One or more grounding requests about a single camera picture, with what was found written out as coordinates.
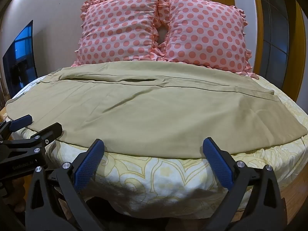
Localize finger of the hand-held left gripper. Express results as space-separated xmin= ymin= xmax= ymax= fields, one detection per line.
xmin=0 ymin=115 xmax=33 ymax=140
xmin=0 ymin=122 xmax=63 ymax=160

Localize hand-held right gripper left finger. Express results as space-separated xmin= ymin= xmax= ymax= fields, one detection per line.
xmin=25 ymin=139 xmax=105 ymax=231

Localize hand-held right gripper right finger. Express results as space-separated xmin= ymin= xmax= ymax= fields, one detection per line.
xmin=202 ymin=137 xmax=290 ymax=231

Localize khaki pants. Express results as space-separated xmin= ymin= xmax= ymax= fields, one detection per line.
xmin=5 ymin=61 xmax=308 ymax=159

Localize dark window at left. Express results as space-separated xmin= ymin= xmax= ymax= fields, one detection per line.
xmin=2 ymin=20 xmax=39 ymax=97

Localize bed with yellow floral sheet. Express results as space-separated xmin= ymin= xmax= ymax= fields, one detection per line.
xmin=0 ymin=74 xmax=308 ymax=225

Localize pink polka dot pillow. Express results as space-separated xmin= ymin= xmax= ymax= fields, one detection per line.
xmin=155 ymin=0 xmax=259 ymax=80
xmin=71 ymin=0 xmax=161 ymax=68

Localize wooden framed window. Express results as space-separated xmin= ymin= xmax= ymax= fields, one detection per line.
xmin=209 ymin=0 xmax=308 ymax=118

